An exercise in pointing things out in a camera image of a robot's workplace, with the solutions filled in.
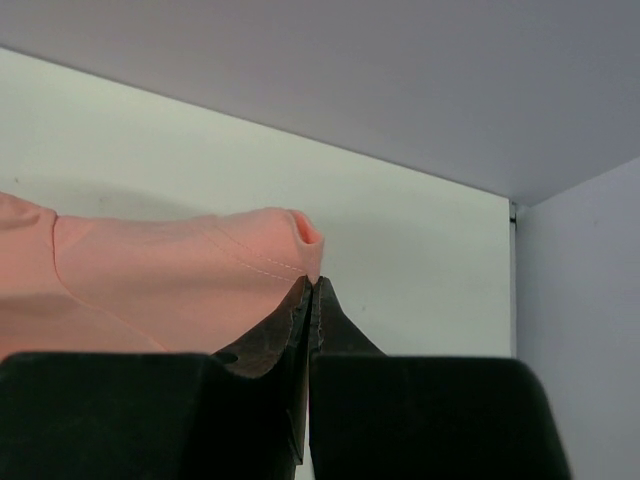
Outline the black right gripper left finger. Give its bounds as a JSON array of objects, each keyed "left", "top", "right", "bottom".
[{"left": 209, "top": 277, "right": 313, "bottom": 470}]

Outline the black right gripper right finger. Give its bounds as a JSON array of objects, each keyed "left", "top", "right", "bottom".
[{"left": 309, "top": 277, "right": 385, "bottom": 479}]

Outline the pink t shirt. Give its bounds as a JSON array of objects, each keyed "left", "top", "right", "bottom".
[{"left": 1, "top": 194, "right": 324, "bottom": 356}]

